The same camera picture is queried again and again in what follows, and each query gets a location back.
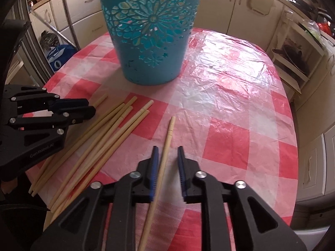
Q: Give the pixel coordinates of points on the pale bamboo chopstick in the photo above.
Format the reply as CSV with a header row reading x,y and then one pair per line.
x,y
167,146

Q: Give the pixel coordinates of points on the white plastic door bin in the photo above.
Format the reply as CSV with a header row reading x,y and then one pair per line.
x,y
261,1

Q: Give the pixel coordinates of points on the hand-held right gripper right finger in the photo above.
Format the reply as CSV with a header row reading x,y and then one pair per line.
x,y
182,172

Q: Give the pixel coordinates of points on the red checkered plastic tablecloth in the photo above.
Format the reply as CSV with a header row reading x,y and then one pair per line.
x,y
230,104

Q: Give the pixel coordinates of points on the pile of bamboo chopsticks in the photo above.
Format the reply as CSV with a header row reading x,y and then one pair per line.
x,y
117,112

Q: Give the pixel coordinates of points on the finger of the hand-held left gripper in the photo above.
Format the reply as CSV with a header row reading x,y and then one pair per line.
x,y
81,115
70,104

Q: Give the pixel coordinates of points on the white shelf unit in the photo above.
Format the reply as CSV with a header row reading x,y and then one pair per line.
x,y
290,28

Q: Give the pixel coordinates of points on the dark spiky object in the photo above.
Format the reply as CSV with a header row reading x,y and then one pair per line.
x,y
48,39

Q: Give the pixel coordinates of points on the cream kitchen cabinet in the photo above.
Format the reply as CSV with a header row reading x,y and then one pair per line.
x,y
314,162
217,10
83,13

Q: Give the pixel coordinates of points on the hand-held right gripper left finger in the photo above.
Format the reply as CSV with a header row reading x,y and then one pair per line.
x,y
155,172

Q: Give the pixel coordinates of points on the blue printed bag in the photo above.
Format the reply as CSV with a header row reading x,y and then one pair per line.
x,y
61,57

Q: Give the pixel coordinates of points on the teal cutout plastic basket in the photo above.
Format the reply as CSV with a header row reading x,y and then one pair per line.
x,y
149,57

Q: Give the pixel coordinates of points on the black frying pan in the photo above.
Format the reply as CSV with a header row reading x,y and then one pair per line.
x,y
306,2

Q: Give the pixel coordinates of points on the black pan with lid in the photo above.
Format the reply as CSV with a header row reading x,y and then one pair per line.
x,y
293,56

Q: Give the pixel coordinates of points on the chrome tube rack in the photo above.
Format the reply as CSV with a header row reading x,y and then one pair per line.
x,y
68,13

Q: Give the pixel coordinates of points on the red plastic bag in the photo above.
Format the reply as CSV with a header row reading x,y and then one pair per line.
x,y
325,28

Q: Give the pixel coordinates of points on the clear bag of greens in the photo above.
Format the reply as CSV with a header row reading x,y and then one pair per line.
x,y
311,28

